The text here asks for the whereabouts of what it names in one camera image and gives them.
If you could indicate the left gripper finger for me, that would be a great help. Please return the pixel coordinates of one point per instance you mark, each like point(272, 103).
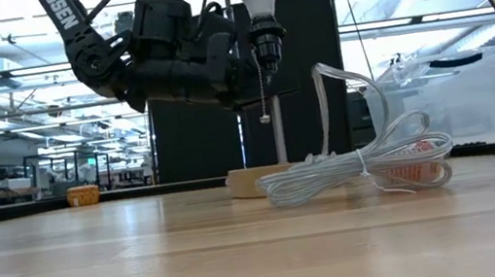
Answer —
point(254, 86)

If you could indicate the table lamp with black socket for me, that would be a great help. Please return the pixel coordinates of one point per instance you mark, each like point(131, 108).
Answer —
point(267, 39)

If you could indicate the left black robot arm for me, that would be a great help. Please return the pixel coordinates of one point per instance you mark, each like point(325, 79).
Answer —
point(72, 17)

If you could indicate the black folding partition screen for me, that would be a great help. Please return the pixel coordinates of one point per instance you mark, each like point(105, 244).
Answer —
point(192, 132)

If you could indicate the black equipment rack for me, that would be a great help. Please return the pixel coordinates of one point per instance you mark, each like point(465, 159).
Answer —
point(361, 116)

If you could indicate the white twist tie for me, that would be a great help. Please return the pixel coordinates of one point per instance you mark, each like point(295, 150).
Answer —
point(362, 165)

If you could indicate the clear plastic storage tub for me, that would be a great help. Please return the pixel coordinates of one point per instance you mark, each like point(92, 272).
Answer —
point(468, 100)

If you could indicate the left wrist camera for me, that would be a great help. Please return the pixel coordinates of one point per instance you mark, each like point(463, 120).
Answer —
point(219, 49)

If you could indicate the black ceiling camera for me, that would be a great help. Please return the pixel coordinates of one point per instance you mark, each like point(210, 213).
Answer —
point(124, 21)

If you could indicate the black aluminium table frame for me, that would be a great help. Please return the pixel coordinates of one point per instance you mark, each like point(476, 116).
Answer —
point(17, 211)

